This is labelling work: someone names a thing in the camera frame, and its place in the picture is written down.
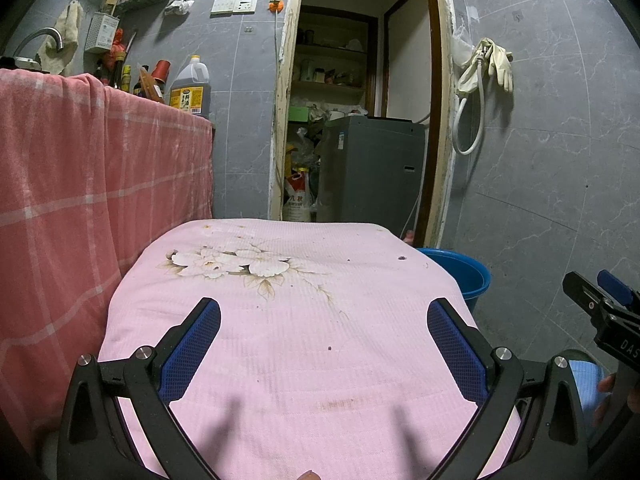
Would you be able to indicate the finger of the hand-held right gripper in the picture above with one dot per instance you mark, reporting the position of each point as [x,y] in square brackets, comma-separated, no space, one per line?
[617,286]
[582,290]

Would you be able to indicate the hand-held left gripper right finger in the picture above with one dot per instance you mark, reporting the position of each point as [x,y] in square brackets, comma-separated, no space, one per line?
[457,355]

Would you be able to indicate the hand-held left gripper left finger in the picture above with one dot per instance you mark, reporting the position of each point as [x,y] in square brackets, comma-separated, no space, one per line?
[190,350]

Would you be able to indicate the blue plastic bucket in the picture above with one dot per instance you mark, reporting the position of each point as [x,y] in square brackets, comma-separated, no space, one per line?
[470,285]

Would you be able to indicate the person's right hand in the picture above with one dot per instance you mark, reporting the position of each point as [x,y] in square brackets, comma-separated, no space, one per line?
[606,385]

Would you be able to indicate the pink floral blanket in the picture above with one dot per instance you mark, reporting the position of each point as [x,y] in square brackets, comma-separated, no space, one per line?
[310,335]

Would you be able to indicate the white rice bag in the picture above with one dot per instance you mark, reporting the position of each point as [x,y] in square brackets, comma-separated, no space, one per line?
[297,200]

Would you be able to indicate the grey washing machine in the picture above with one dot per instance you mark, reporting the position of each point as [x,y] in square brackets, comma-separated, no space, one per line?
[370,175]

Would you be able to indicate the salmon plaid cloth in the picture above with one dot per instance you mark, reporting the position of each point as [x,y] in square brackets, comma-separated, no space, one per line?
[75,185]

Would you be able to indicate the cream rubber gloves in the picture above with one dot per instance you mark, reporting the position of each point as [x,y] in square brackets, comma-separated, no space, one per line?
[502,67]

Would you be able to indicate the pile of plastic bags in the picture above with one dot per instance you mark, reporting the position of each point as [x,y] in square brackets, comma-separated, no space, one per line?
[310,135]

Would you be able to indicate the green box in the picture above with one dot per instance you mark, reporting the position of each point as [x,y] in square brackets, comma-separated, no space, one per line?
[300,114]

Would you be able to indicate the large cooking oil jug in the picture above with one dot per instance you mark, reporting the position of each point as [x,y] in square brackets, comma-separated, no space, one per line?
[192,85]

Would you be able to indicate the brown sauce packet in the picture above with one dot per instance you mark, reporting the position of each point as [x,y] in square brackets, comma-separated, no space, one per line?
[150,87]

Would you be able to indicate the white hanging plastic bag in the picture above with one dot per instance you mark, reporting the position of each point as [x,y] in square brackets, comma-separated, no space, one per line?
[462,45]

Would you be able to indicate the yellow cap bottle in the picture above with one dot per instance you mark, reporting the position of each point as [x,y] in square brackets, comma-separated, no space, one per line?
[127,79]

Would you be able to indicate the red cup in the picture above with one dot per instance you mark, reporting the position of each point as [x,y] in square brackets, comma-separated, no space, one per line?
[161,71]

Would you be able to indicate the dark sauce bottle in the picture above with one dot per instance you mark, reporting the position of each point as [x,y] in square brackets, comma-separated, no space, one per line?
[103,74]
[118,74]

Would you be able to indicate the wooden shelf unit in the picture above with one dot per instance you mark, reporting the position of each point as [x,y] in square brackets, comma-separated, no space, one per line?
[325,85]

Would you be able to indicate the red utensil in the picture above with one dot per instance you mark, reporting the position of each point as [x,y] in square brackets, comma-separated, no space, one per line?
[117,45]

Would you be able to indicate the grey utensil holder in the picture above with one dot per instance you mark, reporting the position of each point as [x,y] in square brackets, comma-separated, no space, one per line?
[102,32]

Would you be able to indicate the beige hanging towel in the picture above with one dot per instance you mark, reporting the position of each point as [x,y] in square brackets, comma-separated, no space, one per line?
[67,30]

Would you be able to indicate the white crumpled plastic bag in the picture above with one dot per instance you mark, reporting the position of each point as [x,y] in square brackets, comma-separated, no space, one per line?
[179,2]

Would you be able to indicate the metal faucet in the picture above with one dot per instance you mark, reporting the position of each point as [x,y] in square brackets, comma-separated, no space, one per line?
[40,32]

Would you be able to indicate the wooden door frame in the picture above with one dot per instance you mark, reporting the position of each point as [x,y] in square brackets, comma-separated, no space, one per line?
[282,110]

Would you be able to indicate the white wall switch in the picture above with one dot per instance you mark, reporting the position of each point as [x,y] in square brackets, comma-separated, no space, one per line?
[222,5]

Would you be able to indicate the white wall socket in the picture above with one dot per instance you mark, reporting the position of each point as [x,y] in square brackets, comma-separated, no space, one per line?
[245,4]

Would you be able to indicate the orange wall hook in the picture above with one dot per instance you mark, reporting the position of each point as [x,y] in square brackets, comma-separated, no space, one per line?
[276,4]

